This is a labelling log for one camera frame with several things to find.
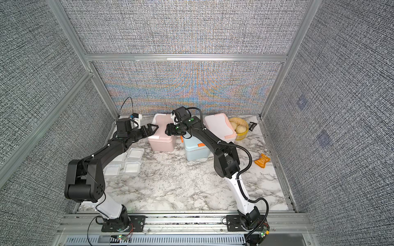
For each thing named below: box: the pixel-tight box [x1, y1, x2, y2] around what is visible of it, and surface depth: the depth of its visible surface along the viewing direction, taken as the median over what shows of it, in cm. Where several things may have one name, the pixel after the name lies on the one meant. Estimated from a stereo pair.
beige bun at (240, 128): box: [235, 125, 247, 134], surface depth 105 cm
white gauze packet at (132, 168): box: [123, 161, 142, 177], surface depth 94 cm
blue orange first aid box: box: [180, 135, 211, 161], surface depth 87 cm
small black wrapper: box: [248, 121, 258, 132], surface depth 114 cm
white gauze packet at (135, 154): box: [127, 147, 145, 161], surface depth 99 cm
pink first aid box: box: [147, 113, 177, 153], surface depth 93 cm
